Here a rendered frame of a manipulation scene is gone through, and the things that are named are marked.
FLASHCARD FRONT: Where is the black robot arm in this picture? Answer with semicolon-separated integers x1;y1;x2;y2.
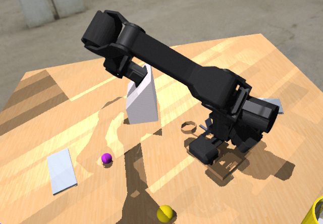
81;10;280;153

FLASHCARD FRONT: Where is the small wooden catapult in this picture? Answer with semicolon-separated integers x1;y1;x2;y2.
181;118;242;181

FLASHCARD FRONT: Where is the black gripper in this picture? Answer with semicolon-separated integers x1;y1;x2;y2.
189;112;234;165

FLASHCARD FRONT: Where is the purple ball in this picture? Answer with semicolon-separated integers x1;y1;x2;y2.
101;153;112;164

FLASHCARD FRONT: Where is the yellow ball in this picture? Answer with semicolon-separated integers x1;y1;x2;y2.
157;205;174;222

